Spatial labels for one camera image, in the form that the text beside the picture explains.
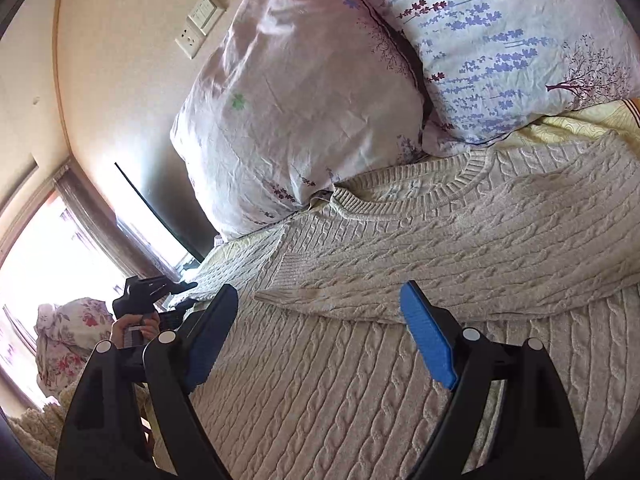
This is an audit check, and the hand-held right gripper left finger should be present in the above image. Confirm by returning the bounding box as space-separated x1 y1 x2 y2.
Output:
55 283 239 480

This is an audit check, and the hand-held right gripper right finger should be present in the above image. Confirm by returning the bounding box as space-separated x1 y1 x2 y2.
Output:
399 280 586 480

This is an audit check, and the cream cable-knit sweater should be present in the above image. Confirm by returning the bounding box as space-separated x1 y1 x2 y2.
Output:
165 130 640 480

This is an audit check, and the person's left hand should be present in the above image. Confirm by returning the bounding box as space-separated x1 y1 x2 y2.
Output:
110 312 161 350

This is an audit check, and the floral printed clothing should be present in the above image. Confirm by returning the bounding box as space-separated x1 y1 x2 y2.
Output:
34 297 117 397

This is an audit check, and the grey curtain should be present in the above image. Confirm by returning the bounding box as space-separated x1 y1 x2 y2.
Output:
52 160 187 282

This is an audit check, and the bright window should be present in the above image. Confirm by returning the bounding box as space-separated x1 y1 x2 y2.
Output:
0 195 131 406

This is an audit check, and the fluffy cream blanket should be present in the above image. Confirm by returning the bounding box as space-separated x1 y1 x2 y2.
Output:
7 375 81 476

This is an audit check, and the pinkish floral print pillow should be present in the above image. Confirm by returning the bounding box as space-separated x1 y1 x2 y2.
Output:
170 0 441 241

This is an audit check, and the white lavender print pillow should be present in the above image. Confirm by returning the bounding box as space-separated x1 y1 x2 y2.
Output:
327 0 636 158

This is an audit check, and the white wall socket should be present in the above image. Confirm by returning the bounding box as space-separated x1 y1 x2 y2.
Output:
175 25 207 59

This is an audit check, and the white wall switch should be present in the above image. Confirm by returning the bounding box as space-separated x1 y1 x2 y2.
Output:
186 0 227 37

